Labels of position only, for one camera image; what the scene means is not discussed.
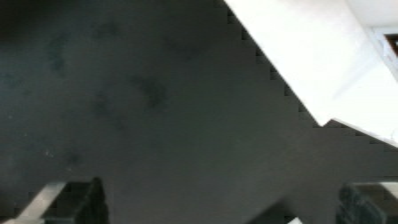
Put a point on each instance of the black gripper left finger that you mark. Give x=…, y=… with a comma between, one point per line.
x=70, y=203

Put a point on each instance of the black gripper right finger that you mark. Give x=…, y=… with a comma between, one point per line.
x=368, y=203

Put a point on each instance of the white border wall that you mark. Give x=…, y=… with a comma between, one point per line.
x=329, y=41

